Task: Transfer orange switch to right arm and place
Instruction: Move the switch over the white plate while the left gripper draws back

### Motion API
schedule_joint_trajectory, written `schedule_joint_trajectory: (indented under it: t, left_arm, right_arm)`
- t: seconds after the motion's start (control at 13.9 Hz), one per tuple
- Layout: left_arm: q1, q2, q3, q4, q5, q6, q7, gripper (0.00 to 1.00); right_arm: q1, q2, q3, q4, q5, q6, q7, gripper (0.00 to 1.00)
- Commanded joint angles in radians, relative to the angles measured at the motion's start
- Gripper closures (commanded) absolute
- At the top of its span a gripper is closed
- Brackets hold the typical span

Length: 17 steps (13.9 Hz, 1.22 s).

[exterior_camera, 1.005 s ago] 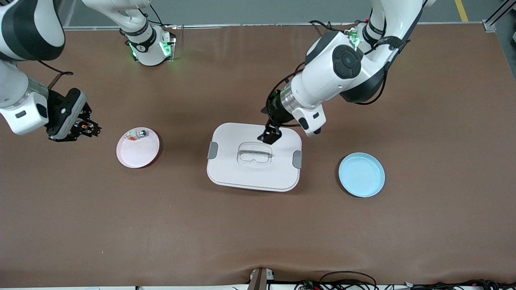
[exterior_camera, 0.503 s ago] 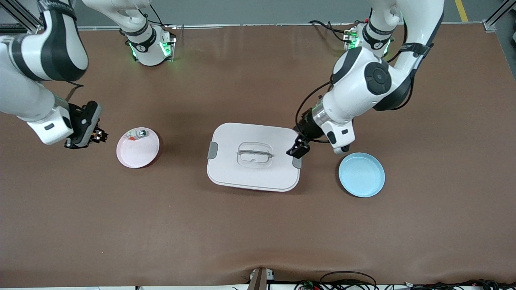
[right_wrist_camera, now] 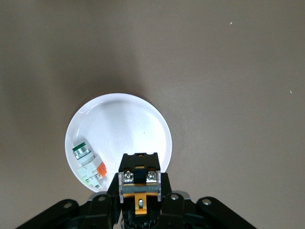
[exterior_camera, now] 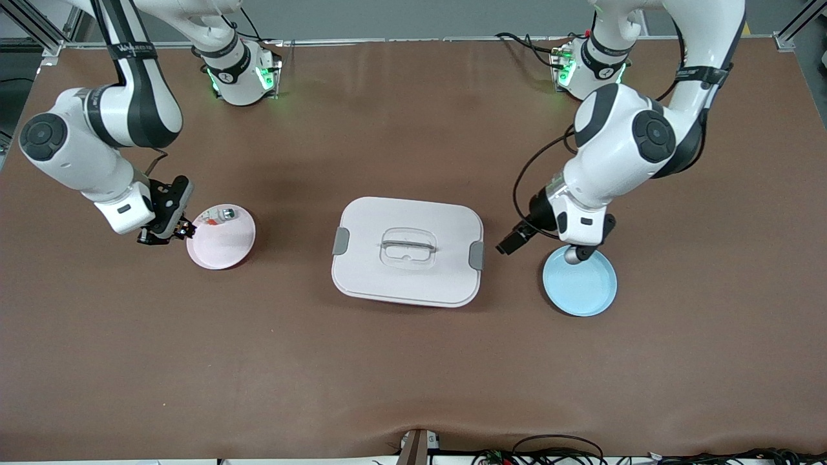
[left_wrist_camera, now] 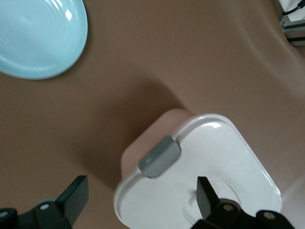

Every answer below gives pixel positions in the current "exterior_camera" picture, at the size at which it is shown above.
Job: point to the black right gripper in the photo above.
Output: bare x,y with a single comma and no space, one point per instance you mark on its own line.
157,227

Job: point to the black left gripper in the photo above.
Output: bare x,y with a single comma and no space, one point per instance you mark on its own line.
537,214

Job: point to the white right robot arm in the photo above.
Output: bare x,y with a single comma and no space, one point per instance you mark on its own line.
84,142

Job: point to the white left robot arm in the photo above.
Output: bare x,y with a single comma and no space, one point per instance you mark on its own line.
620,148

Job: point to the pink plate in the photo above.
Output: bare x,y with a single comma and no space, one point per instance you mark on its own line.
219,248

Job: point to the light blue plate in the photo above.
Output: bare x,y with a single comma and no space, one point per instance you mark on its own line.
581,290

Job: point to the white lidded storage box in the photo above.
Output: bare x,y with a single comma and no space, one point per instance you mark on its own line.
407,278

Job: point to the brown wooden post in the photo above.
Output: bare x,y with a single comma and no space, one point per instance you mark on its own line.
417,449

